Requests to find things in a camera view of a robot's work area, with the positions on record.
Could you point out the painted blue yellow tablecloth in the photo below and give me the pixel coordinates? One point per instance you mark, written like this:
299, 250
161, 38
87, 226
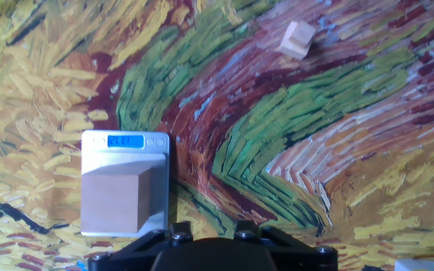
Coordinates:
277, 150

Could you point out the small notched wooden block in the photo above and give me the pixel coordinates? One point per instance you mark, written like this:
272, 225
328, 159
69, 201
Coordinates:
296, 41

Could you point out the large wooden cube block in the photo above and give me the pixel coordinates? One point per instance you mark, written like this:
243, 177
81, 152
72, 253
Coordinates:
111, 203

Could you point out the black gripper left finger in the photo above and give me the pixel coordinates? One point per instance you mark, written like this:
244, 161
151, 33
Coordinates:
141, 250

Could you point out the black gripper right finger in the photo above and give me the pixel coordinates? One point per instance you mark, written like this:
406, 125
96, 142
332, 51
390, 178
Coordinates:
296, 252

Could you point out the silver digital scale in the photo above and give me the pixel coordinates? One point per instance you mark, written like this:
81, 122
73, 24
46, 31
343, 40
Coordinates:
126, 156

